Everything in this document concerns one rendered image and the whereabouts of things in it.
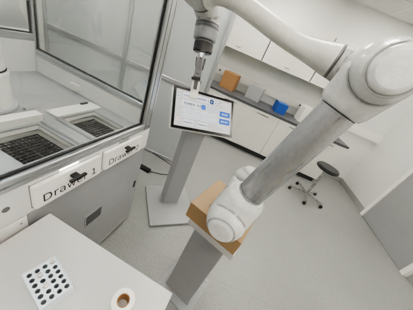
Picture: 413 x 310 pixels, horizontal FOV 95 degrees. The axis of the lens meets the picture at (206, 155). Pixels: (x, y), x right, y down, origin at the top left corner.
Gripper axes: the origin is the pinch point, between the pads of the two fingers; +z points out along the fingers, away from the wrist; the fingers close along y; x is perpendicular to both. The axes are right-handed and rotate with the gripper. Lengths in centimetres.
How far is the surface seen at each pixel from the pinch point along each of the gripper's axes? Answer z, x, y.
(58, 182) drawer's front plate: 42, 44, -14
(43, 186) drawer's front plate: 42, 46, -19
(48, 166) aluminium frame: 34, 45, -18
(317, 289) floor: 148, -148, 47
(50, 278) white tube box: 61, 31, -37
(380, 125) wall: -23, -353, 265
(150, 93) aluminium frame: 4.2, 24.3, 28.4
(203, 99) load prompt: 2, -6, 68
